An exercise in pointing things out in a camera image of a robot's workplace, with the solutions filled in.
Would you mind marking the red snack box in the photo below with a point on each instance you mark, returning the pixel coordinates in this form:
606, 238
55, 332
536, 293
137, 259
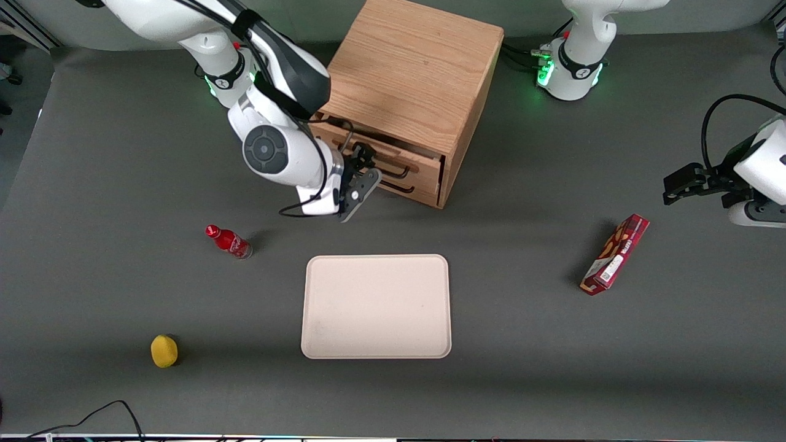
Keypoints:
614, 261

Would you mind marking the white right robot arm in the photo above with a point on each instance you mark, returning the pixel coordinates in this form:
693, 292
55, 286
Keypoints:
276, 147

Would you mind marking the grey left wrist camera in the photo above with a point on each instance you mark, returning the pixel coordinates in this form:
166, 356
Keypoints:
758, 213

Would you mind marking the wooden two-drawer cabinet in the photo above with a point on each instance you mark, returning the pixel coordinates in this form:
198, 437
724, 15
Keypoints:
417, 67

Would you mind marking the aluminium frame rail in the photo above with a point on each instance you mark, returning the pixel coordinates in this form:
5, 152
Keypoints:
27, 27

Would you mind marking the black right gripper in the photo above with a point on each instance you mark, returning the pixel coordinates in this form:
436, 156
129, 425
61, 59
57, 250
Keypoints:
357, 159

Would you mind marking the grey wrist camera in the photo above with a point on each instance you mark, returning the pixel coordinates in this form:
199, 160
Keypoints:
758, 213
319, 199

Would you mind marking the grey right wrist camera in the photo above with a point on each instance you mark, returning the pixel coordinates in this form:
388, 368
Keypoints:
319, 199

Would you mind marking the red soda bottle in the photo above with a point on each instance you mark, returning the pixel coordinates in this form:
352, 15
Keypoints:
230, 242

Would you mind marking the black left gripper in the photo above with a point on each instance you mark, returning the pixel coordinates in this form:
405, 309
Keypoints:
719, 180

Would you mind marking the wooden drawer with worn edge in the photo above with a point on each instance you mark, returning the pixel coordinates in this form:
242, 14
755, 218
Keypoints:
427, 175

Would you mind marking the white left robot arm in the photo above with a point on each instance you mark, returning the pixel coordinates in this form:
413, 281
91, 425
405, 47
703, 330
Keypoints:
577, 67

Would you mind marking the yellow lemon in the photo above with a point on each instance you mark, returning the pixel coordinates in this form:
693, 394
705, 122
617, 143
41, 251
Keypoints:
164, 351

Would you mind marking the beige rectangular tray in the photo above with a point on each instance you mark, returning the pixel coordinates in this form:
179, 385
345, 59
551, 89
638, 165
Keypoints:
376, 307

